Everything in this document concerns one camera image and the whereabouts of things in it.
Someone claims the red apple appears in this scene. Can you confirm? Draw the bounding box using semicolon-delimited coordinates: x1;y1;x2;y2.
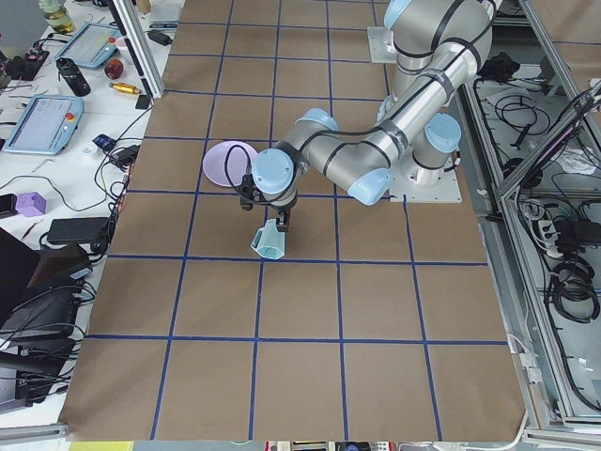
104;58;124;80

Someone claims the lavender plate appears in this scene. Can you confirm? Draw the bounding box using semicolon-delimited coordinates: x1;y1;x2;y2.
203;141;257;187

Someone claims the upper teach pendant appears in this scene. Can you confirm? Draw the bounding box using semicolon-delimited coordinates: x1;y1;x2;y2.
55;22;121;69

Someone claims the lower teach pendant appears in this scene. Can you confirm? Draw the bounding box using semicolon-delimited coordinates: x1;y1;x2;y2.
3;95;85;155

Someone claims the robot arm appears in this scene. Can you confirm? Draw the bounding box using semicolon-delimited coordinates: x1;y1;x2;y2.
236;1;500;232

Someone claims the black power brick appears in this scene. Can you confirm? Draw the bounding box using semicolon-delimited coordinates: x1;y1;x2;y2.
46;217;108;245

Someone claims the small black phone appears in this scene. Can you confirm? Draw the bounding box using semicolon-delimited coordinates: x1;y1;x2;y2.
135;95;150;110

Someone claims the black braided cable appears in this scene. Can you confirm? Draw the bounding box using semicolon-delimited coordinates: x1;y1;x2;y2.
223;143;257;189

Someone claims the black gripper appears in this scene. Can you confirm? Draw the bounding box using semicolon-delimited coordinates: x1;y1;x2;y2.
237;174;297;233

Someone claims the purple hexagonal cup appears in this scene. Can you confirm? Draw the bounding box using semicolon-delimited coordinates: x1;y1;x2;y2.
15;192;47;217

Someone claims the aluminium frame post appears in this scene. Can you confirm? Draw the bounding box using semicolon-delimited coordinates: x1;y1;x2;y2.
108;0;164;99

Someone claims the black water bottle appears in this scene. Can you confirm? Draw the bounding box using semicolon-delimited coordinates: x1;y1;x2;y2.
55;57;91;97

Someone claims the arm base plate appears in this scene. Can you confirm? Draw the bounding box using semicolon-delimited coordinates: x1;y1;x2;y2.
367;26;396;64
389;159;462;203

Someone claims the mint green hexagonal cup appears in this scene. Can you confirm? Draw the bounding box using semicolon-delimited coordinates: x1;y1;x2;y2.
251;219;285;260

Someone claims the teach pendant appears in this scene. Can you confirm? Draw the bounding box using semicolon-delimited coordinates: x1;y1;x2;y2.
3;95;85;155
55;22;121;69

